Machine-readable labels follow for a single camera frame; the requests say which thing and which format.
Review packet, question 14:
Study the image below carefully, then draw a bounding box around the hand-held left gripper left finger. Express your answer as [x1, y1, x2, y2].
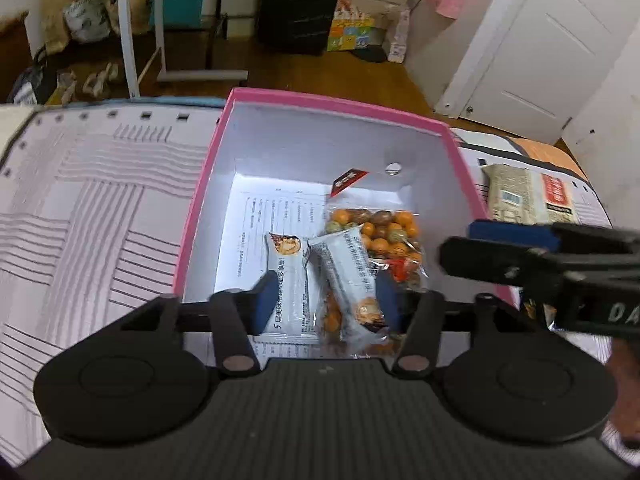
[120, 272, 281, 379]

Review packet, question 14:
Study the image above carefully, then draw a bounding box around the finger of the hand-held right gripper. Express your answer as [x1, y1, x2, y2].
[467, 219, 640, 261]
[438, 236, 576, 293]

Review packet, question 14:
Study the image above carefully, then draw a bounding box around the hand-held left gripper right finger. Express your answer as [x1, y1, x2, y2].
[375, 270, 523, 380]

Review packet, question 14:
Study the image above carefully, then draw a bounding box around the white snack bar packet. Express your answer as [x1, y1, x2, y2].
[307, 234, 391, 341]
[262, 232, 321, 343]

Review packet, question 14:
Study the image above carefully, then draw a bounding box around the beige snack packet red label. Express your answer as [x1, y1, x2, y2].
[482, 162, 581, 226]

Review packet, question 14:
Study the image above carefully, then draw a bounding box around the pink cardboard box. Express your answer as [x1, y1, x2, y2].
[172, 87, 523, 361]

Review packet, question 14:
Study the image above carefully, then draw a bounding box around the printed paper sheet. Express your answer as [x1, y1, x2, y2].
[220, 187, 351, 361]

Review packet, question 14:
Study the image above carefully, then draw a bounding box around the clear bag of coloured nuts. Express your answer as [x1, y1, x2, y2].
[315, 205, 428, 358]

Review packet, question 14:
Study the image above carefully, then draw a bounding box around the orange cloth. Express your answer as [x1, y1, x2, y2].
[515, 137, 588, 181]

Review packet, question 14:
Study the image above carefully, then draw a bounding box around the small red black packet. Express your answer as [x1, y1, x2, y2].
[329, 166, 370, 200]

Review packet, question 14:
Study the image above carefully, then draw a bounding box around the white door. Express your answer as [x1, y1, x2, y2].
[435, 0, 640, 143]

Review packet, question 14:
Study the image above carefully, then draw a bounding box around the striped bed sheet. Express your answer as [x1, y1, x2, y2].
[0, 97, 640, 466]

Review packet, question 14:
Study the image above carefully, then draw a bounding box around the white paper bag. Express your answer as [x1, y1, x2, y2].
[387, 7, 411, 63]

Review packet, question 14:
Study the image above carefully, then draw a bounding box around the colourful cardboard box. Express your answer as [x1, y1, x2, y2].
[327, 0, 386, 53]

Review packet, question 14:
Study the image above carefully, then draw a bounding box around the pair of slippers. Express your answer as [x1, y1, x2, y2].
[82, 62, 121, 96]

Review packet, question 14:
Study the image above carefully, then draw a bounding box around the black suitcase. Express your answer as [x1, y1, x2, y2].
[255, 0, 346, 56]

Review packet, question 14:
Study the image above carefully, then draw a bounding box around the white metal pole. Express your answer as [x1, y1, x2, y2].
[119, 0, 142, 98]

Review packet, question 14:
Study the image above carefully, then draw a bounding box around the white patterned bag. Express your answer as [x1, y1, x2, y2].
[62, 0, 111, 43]

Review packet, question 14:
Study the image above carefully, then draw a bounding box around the brown paper bag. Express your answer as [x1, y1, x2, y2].
[40, 0, 81, 56]

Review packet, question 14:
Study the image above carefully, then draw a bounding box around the white rolling table frame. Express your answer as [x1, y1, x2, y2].
[152, 0, 249, 86]

